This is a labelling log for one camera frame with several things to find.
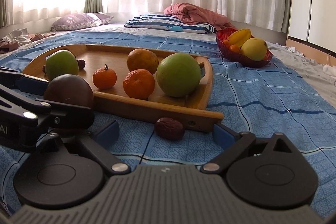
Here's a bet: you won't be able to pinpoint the dark purple passion fruit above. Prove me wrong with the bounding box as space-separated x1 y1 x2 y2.
43 74 94 108

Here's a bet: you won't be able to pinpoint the green apple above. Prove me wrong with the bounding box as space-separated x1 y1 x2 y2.
156 52 201 97
45 50 79 81

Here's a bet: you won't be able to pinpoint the red jujube date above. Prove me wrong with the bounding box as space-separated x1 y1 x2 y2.
154 118 185 141

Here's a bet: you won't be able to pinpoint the orange tangerine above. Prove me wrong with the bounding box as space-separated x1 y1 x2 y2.
123 69 155 100

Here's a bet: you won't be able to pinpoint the large brownish orange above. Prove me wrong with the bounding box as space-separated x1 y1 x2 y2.
127 48 159 75

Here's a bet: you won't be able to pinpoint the crumpled clothes at left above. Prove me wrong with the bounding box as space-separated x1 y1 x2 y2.
1 28 55 53

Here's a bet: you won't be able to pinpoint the small dates in tray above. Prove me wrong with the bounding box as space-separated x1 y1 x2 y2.
42 59 85 74

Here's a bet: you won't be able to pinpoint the blue checked cloth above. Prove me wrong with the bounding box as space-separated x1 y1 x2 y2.
1 31 335 217

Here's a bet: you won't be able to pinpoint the purple pillow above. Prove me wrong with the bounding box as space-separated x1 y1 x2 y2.
51 12 113 31

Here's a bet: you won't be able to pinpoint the grey bed sheet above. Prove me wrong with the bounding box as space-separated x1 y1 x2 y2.
1 24 335 111

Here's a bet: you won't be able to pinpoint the red glass fruit bowl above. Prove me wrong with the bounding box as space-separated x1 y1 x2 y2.
216 27 273 68

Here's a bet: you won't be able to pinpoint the yellow mango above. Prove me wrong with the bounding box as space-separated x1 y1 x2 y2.
240 38 268 61

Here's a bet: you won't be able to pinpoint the small orange in bowl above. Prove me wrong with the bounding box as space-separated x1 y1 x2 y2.
229 44 240 53
223 40 231 48

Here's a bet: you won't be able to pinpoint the wooden serving tray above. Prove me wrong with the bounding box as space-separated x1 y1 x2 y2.
23 44 224 132

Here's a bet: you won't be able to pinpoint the yellow starfruit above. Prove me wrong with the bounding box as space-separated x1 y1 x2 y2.
227 28 252 47

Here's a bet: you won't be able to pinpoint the blue white striped pillow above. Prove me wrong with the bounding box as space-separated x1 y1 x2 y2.
124 14 216 34

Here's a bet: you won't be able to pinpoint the pink folded blanket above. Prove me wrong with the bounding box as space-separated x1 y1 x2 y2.
163 3 237 30

